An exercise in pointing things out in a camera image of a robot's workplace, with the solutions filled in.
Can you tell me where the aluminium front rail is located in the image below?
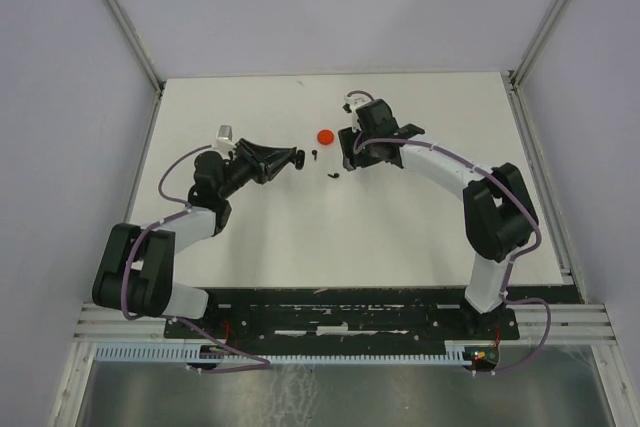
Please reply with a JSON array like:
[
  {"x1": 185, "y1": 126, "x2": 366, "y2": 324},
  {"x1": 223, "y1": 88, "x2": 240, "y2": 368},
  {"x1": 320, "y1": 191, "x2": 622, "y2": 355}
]
[{"x1": 74, "y1": 304, "x2": 617, "y2": 346}]

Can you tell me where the orange charging case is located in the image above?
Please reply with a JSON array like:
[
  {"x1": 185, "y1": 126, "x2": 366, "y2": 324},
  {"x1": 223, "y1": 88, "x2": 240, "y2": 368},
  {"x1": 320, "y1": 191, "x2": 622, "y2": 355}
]
[{"x1": 316, "y1": 129, "x2": 335, "y2": 146}]

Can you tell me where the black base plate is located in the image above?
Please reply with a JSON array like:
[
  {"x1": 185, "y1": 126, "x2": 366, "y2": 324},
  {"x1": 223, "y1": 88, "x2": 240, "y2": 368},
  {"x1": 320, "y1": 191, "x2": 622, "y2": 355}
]
[{"x1": 163, "y1": 288, "x2": 521, "y2": 354}]

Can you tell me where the left aluminium frame post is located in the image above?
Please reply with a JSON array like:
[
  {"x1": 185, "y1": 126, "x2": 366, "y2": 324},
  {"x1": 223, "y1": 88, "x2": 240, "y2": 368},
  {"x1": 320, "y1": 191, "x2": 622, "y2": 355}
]
[{"x1": 74, "y1": 0, "x2": 166, "y2": 93}]

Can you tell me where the black charging case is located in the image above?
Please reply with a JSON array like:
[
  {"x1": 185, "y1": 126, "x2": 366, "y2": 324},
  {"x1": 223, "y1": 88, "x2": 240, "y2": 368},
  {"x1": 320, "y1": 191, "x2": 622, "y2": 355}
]
[{"x1": 294, "y1": 149, "x2": 306, "y2": 170}]

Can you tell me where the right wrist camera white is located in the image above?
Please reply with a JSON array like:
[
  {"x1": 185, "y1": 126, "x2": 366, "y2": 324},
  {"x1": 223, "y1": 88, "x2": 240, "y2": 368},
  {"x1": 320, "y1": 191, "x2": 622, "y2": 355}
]
[{"x1": 343, "y1": 90, "x2": 374, "y2": 132}]

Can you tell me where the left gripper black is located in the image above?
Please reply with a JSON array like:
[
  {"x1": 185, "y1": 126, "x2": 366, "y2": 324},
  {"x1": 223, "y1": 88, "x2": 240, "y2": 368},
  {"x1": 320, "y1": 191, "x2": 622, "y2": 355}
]
[{"x1": 218, "y1": 138, "x2": 294, "y2": 199}]

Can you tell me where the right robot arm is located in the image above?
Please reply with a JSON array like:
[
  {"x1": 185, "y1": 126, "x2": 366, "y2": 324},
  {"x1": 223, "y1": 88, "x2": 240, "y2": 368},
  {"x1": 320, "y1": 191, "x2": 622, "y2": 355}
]
[{"x1": 338, "y1": 90, "x2": 542, "y2": 338}]

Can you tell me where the aluminium frame post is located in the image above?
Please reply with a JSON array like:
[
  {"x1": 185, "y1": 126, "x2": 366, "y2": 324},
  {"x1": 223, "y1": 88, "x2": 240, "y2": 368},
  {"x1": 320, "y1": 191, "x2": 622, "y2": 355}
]
[
  {"x1": 74, "y1": 0, "x2": 166, "y2": 93},
  {"x1": 507, "y1": 0, "x2": 601, "y2": 91}
]

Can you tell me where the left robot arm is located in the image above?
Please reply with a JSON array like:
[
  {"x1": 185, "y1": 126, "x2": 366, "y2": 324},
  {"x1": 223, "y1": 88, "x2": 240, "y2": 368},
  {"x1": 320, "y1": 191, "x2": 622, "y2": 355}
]
[{"x1": 92, "y1": 139, "x2": 305, "y2": 337}]

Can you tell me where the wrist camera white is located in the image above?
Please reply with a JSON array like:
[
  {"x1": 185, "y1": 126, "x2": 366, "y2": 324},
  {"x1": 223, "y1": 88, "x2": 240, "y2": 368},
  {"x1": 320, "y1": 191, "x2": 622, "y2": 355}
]
[
  {"x1": 214, "y1": 125, "x2": 235, "y2": 155},
  {"x1": 343, "y1": 90, "x2": 374, "y2": 132}
]

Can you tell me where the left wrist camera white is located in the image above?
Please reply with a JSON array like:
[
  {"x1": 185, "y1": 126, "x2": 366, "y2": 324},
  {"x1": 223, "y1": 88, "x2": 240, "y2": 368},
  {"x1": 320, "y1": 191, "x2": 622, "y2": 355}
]
[{"x1": 214, "y1": 125, "x2": 235, "y2": 155}]

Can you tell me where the white slotted cable duct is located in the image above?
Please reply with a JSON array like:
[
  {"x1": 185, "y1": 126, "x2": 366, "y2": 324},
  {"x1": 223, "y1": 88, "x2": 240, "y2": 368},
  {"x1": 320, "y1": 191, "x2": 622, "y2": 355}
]
[{"x1": 93, "y1": 341, "x2": 476, "y2": 364}]

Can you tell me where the right aluminium frame post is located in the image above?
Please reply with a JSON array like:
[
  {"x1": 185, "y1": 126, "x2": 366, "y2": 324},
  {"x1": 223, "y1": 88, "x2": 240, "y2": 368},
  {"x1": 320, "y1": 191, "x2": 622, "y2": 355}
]
[{"x1": 507, "y1": 0, "x2": 601, "y2": 91}]

